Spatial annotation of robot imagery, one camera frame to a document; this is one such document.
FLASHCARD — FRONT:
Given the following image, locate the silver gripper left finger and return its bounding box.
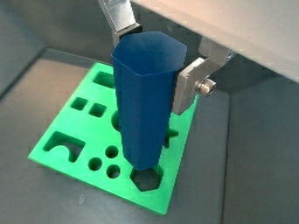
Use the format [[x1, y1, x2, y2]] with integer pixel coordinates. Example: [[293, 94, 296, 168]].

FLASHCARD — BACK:
[[97, 0, 142, 46]]

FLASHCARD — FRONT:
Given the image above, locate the blue hexagonal prism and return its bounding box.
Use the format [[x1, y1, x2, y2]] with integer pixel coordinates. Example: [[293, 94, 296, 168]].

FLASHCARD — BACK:
[[112, 31, 186, 171]]

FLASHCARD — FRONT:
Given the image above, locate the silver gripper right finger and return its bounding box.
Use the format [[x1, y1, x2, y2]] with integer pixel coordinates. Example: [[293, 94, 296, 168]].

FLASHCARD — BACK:
[[172, 37, 236, 116]]

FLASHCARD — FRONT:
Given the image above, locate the green shape sorter block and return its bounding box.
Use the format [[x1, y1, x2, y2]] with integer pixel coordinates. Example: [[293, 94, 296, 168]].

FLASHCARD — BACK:
[[27, 63, 194, 215]]

